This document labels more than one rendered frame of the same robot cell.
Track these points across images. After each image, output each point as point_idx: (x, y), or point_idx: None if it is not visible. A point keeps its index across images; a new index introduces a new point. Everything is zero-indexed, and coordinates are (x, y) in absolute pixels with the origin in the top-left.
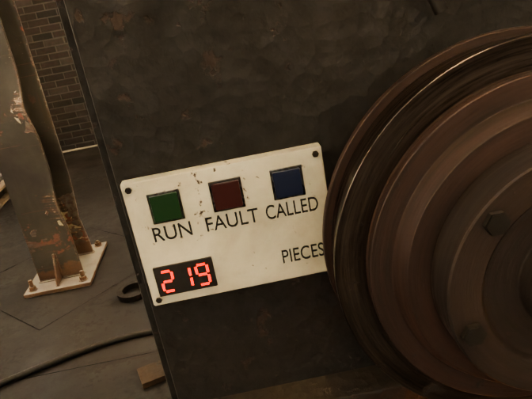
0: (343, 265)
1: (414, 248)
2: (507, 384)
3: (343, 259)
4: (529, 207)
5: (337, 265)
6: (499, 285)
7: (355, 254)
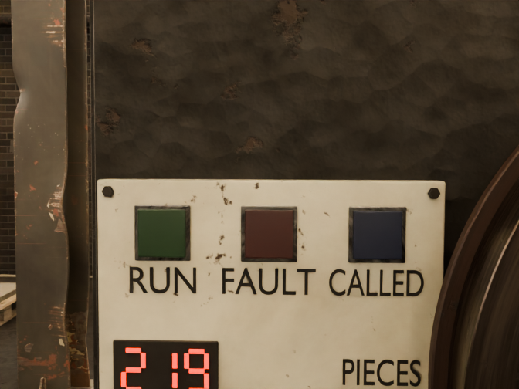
0: (484, 383)
1: None
2: None
3: (486, 369)
4: None
5: (470, 380)
6: None
7: (513, 364)
